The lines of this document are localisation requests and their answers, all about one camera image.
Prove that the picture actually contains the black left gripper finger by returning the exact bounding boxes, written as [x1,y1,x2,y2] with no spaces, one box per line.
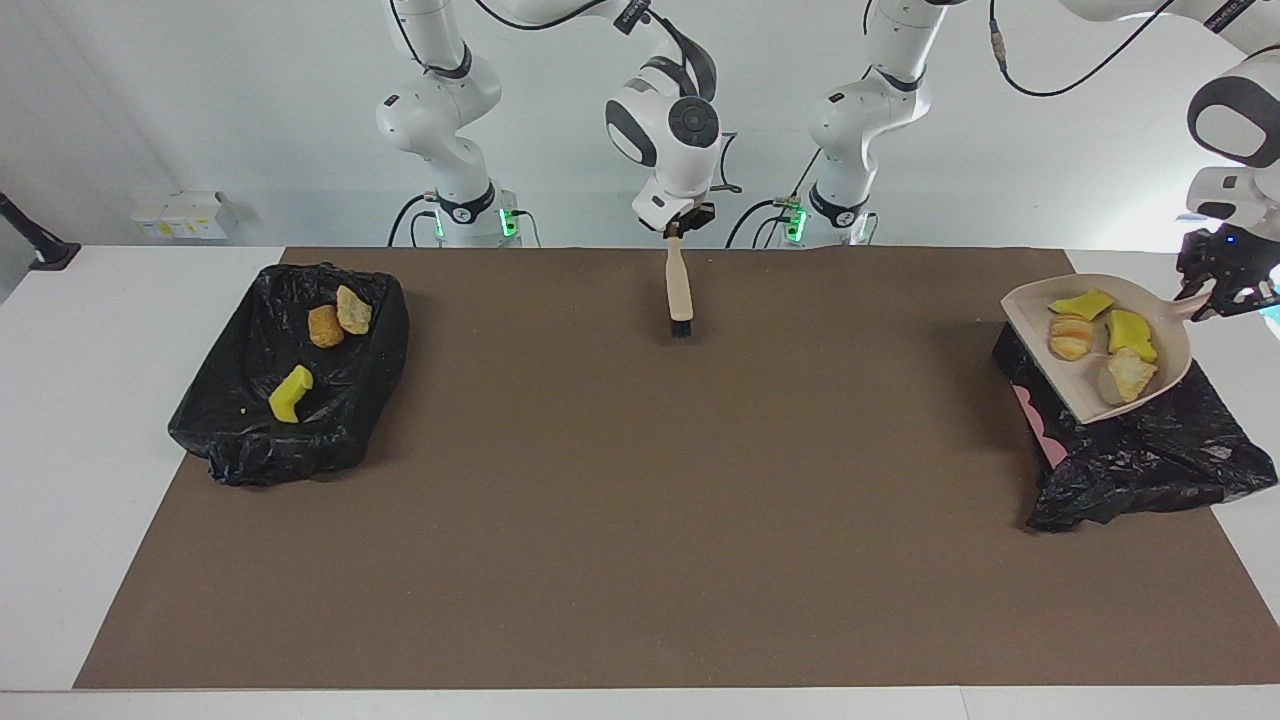
[1222,270,1280,319]
[1177,252,1217,301]

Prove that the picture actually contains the beige brush black bristles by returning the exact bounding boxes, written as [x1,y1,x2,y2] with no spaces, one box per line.
[665,232,695,338]

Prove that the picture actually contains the yellow sponge piece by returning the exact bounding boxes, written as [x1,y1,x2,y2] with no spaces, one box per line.
[1105,309,1159,364]
[268,364,315,425]

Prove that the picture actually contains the green and yellow sponge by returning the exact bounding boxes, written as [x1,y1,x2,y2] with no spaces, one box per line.
[1047,289,1116,321]

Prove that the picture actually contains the striped croissant piece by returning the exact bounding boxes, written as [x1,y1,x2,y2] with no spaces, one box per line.
[1100,347,1159,405]
[335,285,374,335]
[1047,314,1096,362]

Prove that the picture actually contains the beige plastic dustpan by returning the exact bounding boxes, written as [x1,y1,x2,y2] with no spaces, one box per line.
[1001,273,1216,425]

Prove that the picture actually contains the crumpled black trash bag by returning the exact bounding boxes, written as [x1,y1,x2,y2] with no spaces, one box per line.
[992,320,1279,533]

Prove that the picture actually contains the pink bin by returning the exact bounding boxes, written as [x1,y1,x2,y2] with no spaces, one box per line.
[1012,383,1067,471]

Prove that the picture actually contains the black bag lined bin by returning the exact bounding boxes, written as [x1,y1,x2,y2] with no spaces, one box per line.
[167,263,411,488]

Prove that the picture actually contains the brown table mat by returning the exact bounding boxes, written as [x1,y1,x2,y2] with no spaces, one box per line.
[73,247,1280,691]

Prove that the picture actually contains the black base cable bundle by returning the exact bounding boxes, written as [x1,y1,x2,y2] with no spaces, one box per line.
[724,155,826,249]
[386,193,443,249]

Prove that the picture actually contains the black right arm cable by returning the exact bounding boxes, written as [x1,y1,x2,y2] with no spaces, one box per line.
[470,0,743,194]

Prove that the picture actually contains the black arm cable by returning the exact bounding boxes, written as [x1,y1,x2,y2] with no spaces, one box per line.
[985,0,1181,98]
[470,0,743,194]

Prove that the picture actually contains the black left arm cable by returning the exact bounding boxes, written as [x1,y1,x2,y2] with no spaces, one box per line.
[985,0,1181,98]

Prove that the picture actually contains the white wall socket box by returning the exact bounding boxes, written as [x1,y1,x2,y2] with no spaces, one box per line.
[132,192,236,241]

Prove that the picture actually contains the black camera stand base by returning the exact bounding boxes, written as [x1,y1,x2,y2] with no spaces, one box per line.
[0,192,81,271]

